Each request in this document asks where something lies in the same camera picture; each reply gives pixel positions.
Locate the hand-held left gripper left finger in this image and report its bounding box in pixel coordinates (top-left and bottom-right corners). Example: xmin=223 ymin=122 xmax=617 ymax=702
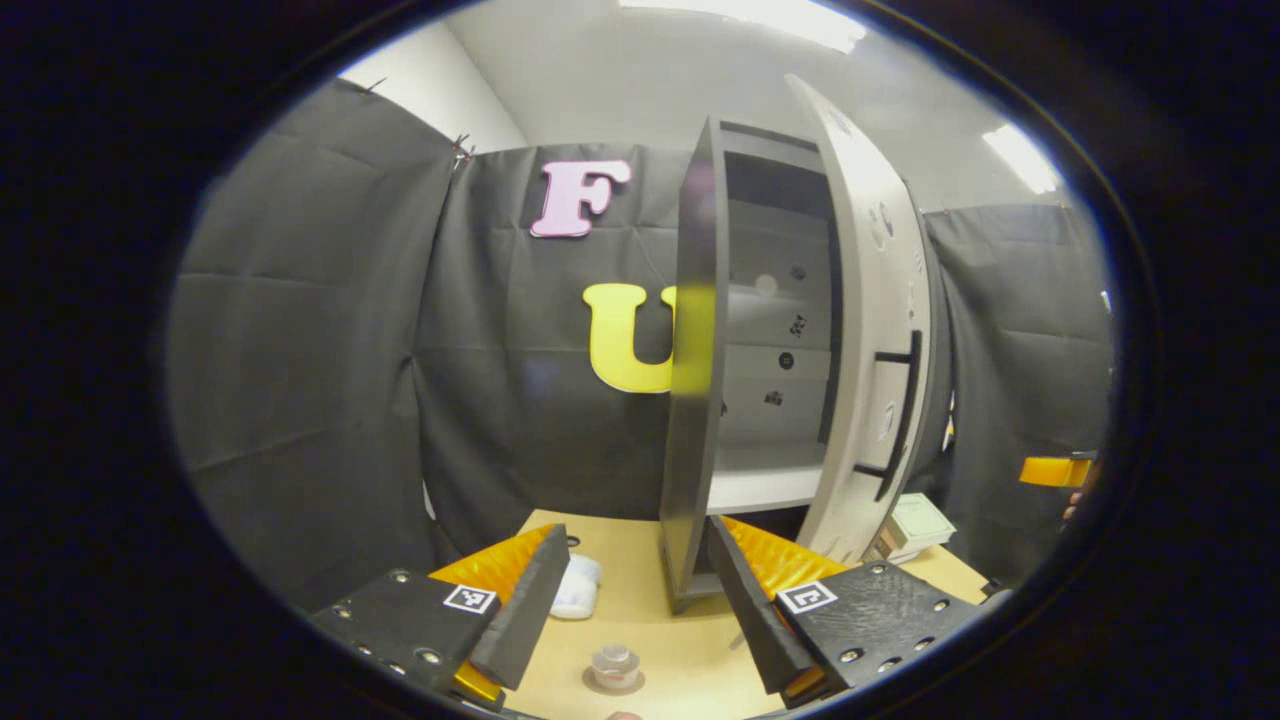
xmin=310 ymin=523 xmax=571 ymax=711

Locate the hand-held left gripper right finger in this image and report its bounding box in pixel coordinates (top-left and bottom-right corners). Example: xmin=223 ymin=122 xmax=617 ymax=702
xmin=705 ymin=515 xmax=986 ymax=709

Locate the round brown coaster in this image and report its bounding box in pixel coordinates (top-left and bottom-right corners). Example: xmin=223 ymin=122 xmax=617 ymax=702
xmin=582 ymin=665 xmax=647 ymax=697

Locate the small clear bottle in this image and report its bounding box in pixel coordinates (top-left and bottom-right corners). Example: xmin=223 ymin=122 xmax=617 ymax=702
xmin=590 ymin=643 xmax=641 ymax=691

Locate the black cabinet door handle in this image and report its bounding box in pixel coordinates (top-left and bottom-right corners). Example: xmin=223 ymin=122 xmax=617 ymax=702
xmin=853 ymin=330 xmax=923 ymax=501

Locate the dark grey cabinet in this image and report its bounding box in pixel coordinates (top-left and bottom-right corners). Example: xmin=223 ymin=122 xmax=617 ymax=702
xmin=658 ymin=115 xmax=841 ymax=613

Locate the grey cabinet door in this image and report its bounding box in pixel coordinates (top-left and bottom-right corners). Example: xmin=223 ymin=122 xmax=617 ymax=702
xmin=785 ymin=73 xmax=936 ymax=566

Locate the white crumpled cloth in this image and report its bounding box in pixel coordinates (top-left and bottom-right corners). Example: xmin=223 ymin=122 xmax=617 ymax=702
xmin=548 ymin=555 xmax=603 ymax=621

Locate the rectangular ceiling light panel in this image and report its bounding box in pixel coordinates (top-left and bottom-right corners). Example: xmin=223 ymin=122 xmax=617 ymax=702
xmin=982 ymin=123 xmax=1061 ymax=194

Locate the black backdrop cloth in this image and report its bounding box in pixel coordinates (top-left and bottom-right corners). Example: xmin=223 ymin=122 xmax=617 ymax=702
xmin=165 ymin=78 xmax=1116 ymax=611

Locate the large ceiling light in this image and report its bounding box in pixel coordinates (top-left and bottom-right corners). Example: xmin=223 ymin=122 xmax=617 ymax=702
xmin=620 ymin=0 xmax=866 ymax=53

